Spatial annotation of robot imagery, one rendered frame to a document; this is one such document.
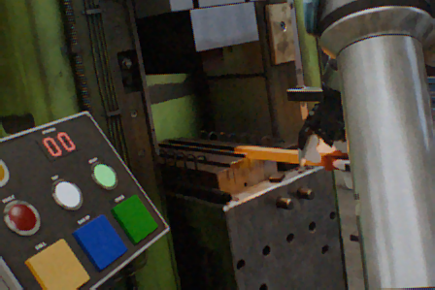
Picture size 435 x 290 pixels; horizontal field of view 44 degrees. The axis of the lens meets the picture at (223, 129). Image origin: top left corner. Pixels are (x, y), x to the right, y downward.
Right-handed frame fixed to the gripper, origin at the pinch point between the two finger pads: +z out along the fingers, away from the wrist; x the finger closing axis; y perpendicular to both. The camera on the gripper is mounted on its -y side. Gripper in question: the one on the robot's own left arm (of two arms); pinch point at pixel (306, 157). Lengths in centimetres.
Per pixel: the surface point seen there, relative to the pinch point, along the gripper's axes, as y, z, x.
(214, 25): -31.3, -19.3, -6.0
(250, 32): -29.8, -16.7, 5.3
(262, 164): -13.5, 12.5, 2.8
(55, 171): -11, -9, -55
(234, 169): -14.3, 11.2, -6.6
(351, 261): -30, 132, 122
